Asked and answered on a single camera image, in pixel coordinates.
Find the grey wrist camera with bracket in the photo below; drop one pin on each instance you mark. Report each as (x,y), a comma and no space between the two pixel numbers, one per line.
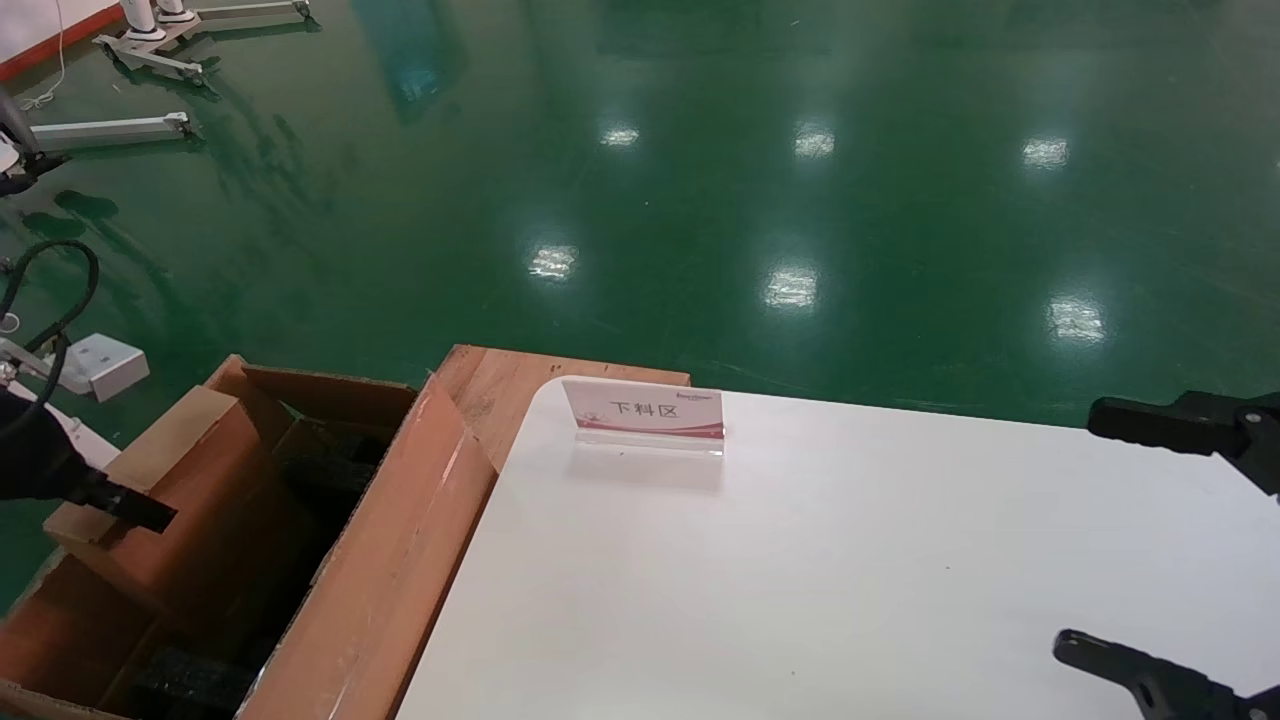
(105,365)

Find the acrylic sign with red print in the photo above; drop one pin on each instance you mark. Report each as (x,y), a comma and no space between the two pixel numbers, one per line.
(645,410)

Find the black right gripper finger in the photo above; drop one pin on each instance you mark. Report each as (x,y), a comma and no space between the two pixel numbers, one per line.
(1160,685)
(1200,425)

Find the small cardboard box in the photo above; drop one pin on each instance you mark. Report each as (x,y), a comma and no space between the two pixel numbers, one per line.
(190,500)

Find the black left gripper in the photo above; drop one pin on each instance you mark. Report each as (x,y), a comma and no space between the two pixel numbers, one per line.
(35,460)

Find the white stand with grey post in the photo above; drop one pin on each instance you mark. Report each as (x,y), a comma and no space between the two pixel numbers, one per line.
(120,128)

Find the large cardboard box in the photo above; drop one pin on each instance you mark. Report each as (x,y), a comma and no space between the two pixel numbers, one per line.
(400,560)

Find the white stand with round post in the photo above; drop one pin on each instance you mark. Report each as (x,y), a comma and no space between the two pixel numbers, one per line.
(150,40)

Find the white stand base bar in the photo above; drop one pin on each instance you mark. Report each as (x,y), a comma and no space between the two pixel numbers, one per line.
(250,12)

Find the white tube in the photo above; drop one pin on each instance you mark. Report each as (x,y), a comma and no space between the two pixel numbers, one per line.
(95,450)

